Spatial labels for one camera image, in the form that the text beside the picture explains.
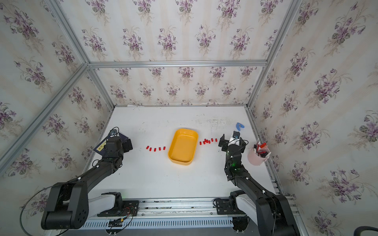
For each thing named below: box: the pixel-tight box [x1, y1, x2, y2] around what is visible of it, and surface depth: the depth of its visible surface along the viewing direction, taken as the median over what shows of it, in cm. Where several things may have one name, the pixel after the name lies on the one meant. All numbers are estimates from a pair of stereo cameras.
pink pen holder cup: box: [247, 141, 272, 166], surface depth 85 cm
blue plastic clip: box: [235, 122, 245, 131], surface depth 109 cm
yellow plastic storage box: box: [167, 128, 199, 166], surface depth 97 cm
